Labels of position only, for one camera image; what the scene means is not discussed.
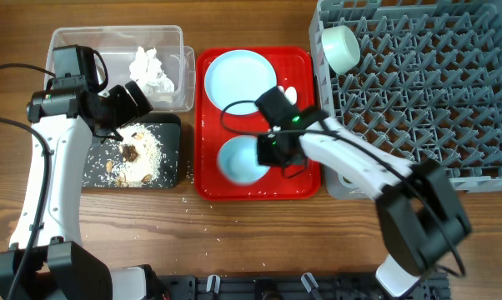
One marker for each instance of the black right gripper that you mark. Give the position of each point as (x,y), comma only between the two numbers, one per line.
(264,156)

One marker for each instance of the grey dishwasher rack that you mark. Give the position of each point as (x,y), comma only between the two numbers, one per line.
(428,84)

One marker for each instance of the red serving tray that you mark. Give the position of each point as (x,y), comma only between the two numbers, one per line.
(293,68)

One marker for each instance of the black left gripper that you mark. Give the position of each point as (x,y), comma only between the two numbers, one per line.
(129,110)

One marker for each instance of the clear plastic waste bin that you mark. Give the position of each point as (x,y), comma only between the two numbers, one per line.
(118,46)

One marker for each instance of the white tissue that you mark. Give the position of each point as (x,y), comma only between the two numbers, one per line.
(146,70)

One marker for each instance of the black food waste tray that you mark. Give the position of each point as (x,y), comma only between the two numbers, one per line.
(170,137)

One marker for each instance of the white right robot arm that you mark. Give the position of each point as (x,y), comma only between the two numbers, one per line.
(419,211)

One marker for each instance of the light blue bowl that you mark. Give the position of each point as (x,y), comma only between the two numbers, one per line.
(238,161)

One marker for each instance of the white plastic spoon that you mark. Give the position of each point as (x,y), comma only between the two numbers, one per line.
(291,94)

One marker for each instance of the mint green bowl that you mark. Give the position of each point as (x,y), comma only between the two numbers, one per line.
(341,48)

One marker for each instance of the rice and food scraps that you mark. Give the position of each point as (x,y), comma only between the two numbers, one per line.
(135,162)

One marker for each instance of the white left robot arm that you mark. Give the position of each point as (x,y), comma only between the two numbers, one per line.
(45,257)

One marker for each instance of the light blue plate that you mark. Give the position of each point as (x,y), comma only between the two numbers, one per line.
(238,75)

